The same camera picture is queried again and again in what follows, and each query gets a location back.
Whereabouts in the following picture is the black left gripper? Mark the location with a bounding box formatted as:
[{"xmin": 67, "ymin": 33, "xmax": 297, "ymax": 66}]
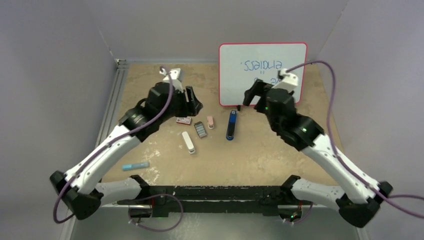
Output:
[{"xmin": 158, "ymin": 86, "xmax": 202, "ymax": 124}]

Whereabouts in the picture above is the pink white eraser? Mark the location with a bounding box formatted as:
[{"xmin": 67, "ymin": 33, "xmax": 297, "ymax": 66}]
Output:
[{"xmin": 206, "ymin": 115, "xmax": 215, "ymax": 129}]

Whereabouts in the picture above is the blue lighter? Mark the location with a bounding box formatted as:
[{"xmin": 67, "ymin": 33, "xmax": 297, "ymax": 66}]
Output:
[{"xmin": 225, "ymin": 110, "xmax": 237, "ymax": 141}]

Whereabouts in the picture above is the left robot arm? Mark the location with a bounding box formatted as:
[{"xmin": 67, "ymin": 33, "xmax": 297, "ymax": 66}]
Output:
[{"xmin": 49, "ymin": 67, "xmax": 203, "ymax": 224}]

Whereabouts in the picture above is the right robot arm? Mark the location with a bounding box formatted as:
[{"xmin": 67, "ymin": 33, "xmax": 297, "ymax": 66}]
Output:
[{"xmin": 242, "ymin": 69, "xmax": 393, "ymax": 228}]

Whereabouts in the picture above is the pink framed whiteboard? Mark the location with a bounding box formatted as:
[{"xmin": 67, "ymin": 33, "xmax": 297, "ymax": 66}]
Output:
[{"xmin": 218, "ymin": 42, "xmax": 308, "ymax": 107}]

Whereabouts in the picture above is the light blue marker pen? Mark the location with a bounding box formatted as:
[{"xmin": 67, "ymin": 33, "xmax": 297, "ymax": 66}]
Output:
[{"xmin": 121, "ymin": 161, "xmax": 150, "ymax": 171}]

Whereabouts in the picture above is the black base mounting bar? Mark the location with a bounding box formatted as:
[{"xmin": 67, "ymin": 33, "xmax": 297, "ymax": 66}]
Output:
[{"xmin": 117, "ymin": 185, "xmax": 311, "ymax": 218}]

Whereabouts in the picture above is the left aluminium rail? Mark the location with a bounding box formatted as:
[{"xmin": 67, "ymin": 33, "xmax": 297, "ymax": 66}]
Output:
[{"xmin": 95, "ymin": 59, "xmax": 131, "ymax": 147}]

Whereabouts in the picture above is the aluminium rail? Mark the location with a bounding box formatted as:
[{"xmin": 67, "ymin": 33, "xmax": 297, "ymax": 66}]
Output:
[
  {"xmin": 95, "ymin": 59, "xmax": 131, "ymax": 147},
  {"xmin": 59, "ymin": 185, "xmax": 362, "ymax": 240}
]

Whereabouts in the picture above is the front aluminium rail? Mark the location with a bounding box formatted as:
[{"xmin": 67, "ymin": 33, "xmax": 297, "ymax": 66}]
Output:
[{"xmin": 59, "ymin": 185, "xmax": 362, "ymax": 240}]

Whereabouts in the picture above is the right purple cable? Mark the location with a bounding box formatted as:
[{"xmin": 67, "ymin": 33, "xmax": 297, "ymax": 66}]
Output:
[{"xmin": 279, "ymin": 60, "xmax": 424, "ymax": 225}]

